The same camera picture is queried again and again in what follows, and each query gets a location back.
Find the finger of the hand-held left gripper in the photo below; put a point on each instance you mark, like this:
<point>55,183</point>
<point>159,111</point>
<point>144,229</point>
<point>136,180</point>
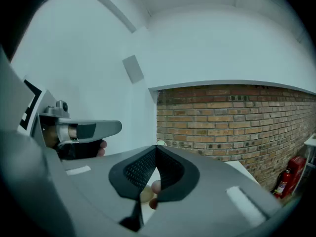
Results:
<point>108,127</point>

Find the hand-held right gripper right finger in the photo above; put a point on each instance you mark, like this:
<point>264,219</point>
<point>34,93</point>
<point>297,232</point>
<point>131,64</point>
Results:
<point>212,191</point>

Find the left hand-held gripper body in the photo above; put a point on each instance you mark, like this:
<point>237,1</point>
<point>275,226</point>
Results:
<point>33,107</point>

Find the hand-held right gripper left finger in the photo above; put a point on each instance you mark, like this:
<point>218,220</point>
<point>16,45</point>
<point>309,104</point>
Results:
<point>93,181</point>

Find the beige bowl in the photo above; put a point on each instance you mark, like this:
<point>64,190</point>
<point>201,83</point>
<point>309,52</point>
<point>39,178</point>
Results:
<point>146,194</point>

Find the pink bowl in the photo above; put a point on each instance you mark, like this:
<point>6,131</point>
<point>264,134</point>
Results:
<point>156,187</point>

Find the brown bowl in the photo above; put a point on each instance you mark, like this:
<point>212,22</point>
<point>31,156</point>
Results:
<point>153,203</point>

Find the person's left hand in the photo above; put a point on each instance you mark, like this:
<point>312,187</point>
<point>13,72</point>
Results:
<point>81,149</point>

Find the red fire extinguisher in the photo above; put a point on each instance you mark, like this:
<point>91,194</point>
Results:
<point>282,184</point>

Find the red fire extinguisher box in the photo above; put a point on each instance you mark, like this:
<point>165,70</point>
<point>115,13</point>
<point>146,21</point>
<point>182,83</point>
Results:
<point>296,171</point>

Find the white shelf rack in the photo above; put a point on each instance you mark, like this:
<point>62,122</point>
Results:
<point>311,149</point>

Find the grey wall panel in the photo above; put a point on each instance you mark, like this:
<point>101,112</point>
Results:
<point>133,69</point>

